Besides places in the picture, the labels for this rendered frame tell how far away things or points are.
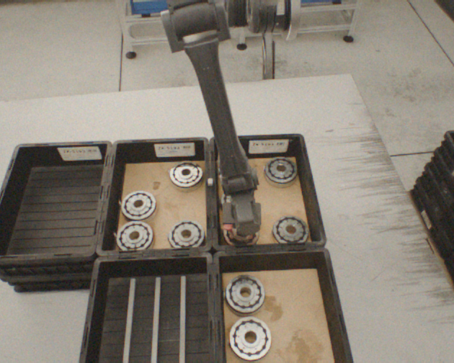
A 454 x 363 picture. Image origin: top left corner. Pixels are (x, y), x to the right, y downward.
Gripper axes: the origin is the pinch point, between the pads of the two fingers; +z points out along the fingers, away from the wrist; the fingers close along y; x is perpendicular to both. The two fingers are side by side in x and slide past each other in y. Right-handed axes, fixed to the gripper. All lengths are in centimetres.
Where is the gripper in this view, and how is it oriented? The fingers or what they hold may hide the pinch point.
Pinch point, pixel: (241, 230)
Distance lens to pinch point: 115.8
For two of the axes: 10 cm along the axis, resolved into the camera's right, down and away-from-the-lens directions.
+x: 0.2, -8.1, 5.9
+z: 0.1, 5.9, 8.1
